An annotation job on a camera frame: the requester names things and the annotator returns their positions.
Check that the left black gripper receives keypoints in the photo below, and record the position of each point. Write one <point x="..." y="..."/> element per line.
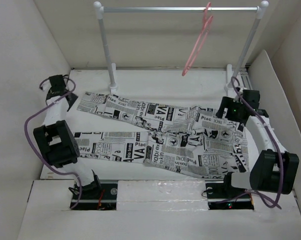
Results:
<point x="74" y="97"/>

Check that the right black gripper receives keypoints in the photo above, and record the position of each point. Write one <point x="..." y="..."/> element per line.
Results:
<point x="227" y="102"/>

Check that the newspaper print trousers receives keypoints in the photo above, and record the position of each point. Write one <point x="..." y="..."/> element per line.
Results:
<point x="191" y="141"/>

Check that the pink clothes hanger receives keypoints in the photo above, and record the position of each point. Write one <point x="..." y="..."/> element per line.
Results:
<point x="206" y="26"/>

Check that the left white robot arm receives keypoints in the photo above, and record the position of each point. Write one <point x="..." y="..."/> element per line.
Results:
<point x="56" y="142"/>

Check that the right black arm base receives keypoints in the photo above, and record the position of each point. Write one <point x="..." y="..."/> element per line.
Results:
<point x="222" y="197"/>

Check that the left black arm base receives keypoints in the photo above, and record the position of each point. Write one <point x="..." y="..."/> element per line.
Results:
<point x="104" y="199"/>

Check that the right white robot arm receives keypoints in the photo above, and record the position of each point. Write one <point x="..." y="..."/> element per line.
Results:
<point x="275" y="168"/>

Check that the white foam block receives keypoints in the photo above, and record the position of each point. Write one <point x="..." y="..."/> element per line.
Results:
<point x="161" y="195"/>

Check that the aluminium side rail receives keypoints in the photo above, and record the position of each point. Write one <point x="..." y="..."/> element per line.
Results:
<point x="245" y="77"/>

